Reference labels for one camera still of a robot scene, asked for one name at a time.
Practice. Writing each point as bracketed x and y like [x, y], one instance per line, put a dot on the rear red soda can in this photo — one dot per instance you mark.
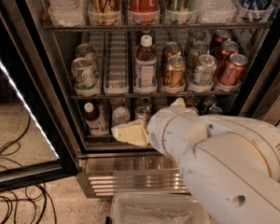
[218, 37]

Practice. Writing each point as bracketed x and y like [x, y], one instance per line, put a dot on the bottom green can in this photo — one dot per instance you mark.
[215, 110]

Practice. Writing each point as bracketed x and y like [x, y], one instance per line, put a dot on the white soda can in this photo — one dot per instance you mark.
[196, 50]
[201, 73]

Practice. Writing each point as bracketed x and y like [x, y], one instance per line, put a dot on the clear plastic bin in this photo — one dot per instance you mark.
[156, 208]

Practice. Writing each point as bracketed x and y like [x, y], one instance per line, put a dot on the top shelf green can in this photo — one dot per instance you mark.
[180, 11]

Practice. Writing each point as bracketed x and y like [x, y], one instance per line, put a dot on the front gold soda can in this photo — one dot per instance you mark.
[173, 73]

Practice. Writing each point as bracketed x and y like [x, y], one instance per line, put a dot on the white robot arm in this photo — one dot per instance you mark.
[230, 165]

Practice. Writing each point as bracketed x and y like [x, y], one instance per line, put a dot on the blue label plastic bottle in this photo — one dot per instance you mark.
[145, 65]

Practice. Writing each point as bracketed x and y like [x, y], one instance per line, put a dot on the gold soda can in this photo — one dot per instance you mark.
[170, 48]
[173, 73]

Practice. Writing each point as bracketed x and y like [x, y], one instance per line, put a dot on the bottom shelf tea bottle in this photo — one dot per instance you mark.
[95, 120]

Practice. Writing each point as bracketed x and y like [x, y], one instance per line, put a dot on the right glass fridge door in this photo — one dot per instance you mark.
[263, 102]

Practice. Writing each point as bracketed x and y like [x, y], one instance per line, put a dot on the bottom silver can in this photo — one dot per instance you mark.
[141, 113]

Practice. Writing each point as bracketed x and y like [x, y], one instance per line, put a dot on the empty white shelf tray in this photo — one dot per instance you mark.
[116, 79]

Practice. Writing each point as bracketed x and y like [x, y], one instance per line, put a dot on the front red soda can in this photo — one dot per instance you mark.
[232, 70]

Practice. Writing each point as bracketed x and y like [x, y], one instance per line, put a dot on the top shelf water bottle right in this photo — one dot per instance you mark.
[215, 11]

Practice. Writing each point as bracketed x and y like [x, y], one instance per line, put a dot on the shelf water bottle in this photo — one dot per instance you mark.
[68, 13]
[120, 115]
[215, 11]

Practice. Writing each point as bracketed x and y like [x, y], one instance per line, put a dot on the middle white soda can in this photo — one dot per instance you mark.
[196, 50]

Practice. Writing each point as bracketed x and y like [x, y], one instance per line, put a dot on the top shelf coca-cola can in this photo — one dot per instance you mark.
[144, 11]

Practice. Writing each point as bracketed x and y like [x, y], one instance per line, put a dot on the open glass fridge door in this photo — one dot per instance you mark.
[37, 144]

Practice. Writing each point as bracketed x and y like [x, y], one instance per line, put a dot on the rear green 7up can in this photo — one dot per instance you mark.
[87, 51]

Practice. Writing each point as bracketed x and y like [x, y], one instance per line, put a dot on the middle red soda can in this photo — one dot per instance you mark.
[224, 51]

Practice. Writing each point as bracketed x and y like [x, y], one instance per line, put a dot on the top shelf gold can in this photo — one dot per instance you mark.
[104, 12]

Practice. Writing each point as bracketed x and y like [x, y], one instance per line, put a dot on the bottom shelf water bottle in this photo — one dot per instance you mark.
[120, 115]

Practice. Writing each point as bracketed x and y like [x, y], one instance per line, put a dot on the green 7up can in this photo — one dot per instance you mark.
[87, 51]
[85, 81]

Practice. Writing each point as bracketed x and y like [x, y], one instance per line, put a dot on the top shelf blue can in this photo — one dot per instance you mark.
[253, 10]

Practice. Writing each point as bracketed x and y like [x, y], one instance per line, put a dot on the red soda can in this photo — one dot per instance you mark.
[218, 37]
[224, 51]
[232, 70]

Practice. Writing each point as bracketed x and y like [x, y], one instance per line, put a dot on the rear gold soda can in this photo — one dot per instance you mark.
[170, 48]

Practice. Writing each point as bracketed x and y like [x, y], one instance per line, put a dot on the top shelf water bottle left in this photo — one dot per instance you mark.
[68, 13]

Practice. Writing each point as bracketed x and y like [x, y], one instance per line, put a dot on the front green 7up can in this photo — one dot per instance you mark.
[85, 81]

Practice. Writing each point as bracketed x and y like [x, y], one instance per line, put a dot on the steel fridge bottom grille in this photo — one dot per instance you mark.
[106, 174]

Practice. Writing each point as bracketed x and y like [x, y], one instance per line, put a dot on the front white soda can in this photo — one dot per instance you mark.
[201, 73]

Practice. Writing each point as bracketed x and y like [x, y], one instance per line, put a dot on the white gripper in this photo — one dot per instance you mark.
[165, 129]

